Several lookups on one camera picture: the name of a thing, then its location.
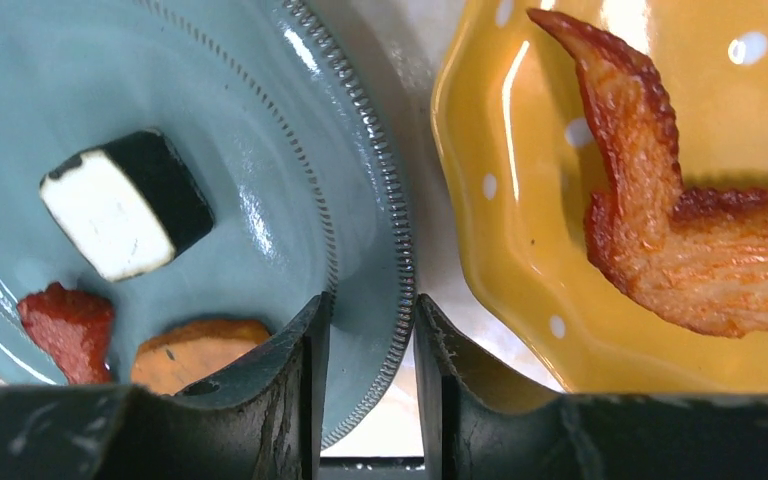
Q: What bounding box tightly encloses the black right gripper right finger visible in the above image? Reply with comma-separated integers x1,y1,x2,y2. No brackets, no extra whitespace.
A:
413,295,768,479

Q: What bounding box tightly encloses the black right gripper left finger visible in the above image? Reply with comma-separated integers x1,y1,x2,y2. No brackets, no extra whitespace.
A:
0,294,333,479

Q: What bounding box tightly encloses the grey blue round plate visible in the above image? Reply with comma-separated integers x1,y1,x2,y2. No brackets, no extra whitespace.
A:
0,1,416,447

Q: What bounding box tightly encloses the yellow polka dot plate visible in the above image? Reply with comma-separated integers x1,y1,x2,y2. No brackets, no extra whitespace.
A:
432,1,768,393

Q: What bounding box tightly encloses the orange fried nugget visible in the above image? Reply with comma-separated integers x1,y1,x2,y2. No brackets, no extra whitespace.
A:
130,318,270,395

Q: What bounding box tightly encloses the red chicken drumstick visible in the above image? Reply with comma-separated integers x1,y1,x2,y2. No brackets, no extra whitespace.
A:
17,282,115,384

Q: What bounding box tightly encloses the white tofu cube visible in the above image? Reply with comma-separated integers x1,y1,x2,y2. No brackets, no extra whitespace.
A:
39,129,215,282

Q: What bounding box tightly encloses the orange fried chicken piece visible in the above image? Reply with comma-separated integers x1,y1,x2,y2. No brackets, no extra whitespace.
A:
528,8,768,338

